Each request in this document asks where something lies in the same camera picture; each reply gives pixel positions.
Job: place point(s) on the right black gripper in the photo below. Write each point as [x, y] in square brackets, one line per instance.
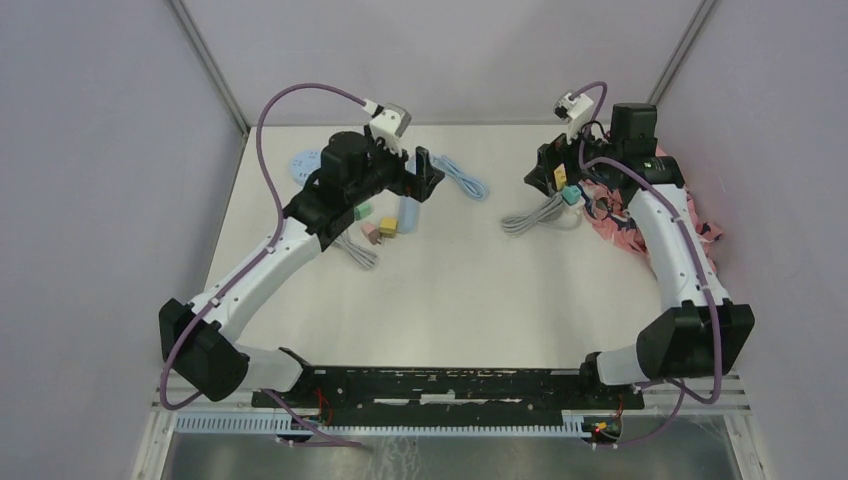
[551, 155]

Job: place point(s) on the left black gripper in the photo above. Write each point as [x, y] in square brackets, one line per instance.
[407, 184]

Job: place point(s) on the yellow plug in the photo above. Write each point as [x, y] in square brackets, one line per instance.
[388, 227]
[560, 177]

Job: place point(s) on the green plug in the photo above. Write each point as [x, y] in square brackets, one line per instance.
[363, 211]

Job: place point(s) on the teal plug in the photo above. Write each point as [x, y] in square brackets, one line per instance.
[571, 195]

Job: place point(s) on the pink plug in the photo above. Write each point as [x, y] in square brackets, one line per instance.
[371, 233]

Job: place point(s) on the round blue power socket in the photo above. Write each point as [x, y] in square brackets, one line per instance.
[303, 164]

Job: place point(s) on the long blue power strip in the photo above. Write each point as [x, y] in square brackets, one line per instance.
[408, 215]

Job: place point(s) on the white power strip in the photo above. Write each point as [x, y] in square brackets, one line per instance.
[574, 206]

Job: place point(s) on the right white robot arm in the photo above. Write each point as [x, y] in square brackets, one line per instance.
[701, 330]

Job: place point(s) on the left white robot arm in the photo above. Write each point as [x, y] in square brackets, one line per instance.
[199, 338]

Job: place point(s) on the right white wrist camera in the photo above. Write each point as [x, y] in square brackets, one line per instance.
[576, 111]

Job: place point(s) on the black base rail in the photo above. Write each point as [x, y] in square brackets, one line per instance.
[349, 396]

